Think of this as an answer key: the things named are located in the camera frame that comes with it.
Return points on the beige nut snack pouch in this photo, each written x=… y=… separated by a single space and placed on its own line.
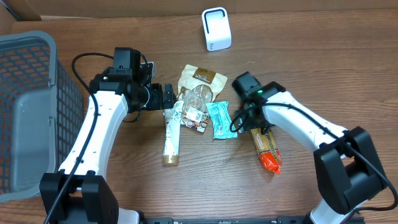
x=197 y=87

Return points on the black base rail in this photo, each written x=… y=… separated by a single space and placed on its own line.
x=224 y=221

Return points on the white barcode scanner stand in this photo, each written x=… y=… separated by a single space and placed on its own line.
x=216 y=29

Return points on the white tube with gold cap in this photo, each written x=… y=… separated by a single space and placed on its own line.
x=172 y=134

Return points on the cardboard panel backdrop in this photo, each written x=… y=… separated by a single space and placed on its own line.
x=84 y=21

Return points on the orange spaghetti pasta packet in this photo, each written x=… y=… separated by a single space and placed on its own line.
x=267 y=150

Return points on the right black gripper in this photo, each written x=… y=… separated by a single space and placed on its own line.
x=247 y=121

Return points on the teal snack bar wrapper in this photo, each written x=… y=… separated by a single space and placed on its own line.
x=221 y=120

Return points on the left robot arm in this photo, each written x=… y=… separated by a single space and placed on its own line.
x=78 y=191

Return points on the grey plastic shopping basket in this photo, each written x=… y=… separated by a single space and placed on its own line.
x=41 y=112

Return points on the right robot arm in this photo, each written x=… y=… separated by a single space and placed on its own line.
x=348 y=169

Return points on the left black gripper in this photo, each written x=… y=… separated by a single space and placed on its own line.
x=160 y=104

